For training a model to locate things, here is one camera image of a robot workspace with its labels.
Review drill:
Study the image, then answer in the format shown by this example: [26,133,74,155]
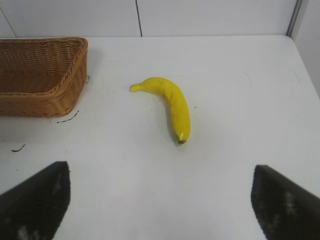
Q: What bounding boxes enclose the grey metal frame post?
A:
[286,0,305,37]

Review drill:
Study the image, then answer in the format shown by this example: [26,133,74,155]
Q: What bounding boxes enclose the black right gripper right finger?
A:
[250,164,320,240]

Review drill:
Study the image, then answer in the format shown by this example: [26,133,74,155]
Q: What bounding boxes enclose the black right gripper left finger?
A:
[0,160,72,240]

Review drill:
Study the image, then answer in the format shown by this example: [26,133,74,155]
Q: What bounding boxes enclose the yellow banana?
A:
[129,76,192,146]

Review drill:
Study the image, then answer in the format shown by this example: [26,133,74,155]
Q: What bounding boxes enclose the brown wicker basket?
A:
[0,37,89,118]

